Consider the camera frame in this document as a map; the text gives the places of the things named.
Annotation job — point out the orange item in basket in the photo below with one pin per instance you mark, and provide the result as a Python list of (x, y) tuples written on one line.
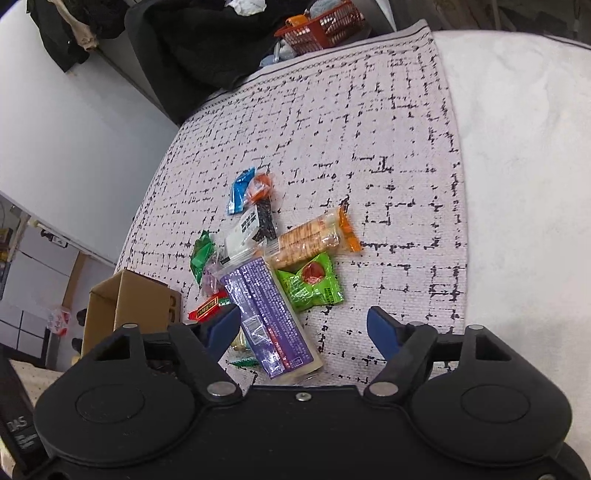
[(296, 21)]

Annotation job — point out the orange snack packet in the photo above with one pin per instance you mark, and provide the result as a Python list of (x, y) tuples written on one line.
[(258, 187)]

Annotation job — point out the white drawer cabinet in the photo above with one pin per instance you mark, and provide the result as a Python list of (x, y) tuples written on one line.
[(27, 295)]

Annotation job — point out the black clog shoe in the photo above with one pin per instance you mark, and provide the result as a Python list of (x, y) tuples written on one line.
[(81, 317), (76, 346)]

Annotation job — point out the white fleece blanket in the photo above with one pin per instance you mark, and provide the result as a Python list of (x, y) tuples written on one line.
[(521, 184)]

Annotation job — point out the white cloth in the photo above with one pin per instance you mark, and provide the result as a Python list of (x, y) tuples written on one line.
[(247, 5)]

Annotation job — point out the light blue packets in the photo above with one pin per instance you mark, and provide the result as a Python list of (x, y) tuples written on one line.
[(277, 53)]

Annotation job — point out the red plastic basket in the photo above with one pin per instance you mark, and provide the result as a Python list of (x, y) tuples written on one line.
[(328, 34)]

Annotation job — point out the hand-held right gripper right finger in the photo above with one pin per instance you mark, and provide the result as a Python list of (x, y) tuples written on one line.
[(382, 330)]

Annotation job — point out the grey blue knit item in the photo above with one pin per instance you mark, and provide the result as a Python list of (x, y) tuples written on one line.
[(325, 9)]

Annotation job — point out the blue snack packet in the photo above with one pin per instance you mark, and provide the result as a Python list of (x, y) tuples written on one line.
[(240, 189)]

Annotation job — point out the long purple snack packet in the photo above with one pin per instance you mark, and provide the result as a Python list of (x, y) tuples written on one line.
[(263, 314)]

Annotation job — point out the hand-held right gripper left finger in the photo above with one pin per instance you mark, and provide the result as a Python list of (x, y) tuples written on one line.
[(225, 326)]

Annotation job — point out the hanging black garment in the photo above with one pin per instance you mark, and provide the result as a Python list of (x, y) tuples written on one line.
[(60, 32)]

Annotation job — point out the black clothing pile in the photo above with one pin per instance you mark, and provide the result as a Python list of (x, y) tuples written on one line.
[(198, 46)]

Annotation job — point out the small dark green snack packet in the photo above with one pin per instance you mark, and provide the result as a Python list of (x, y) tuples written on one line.
[(201, 258)]

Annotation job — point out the red and white plastic bag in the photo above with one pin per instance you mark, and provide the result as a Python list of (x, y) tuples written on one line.
[(57, 321)]

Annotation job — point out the cracker packet with orange ends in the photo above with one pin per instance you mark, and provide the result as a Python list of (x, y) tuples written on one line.
[(304, 240)]

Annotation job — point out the beige dotted mat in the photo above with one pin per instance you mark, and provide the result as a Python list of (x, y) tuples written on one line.
[(37, 381)]

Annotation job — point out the pink clear snack packet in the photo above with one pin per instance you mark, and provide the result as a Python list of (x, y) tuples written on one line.
[(212, 277)]

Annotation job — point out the light green snack packet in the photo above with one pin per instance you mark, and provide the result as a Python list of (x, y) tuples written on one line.
[(307, 286)]

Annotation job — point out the small green white candy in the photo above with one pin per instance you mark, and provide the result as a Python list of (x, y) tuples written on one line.
[(242, 362)]

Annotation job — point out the small red snack packet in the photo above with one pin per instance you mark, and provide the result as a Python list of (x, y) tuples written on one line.
[(207, 308)]

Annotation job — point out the small yellow candy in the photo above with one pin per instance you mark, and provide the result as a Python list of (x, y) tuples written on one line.
[(239, 341)]

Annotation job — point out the black and white snack packet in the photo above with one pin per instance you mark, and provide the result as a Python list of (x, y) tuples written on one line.
[(244, 230)]

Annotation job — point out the cardboard box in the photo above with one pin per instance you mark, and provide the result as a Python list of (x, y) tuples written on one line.
[(134, 300)]

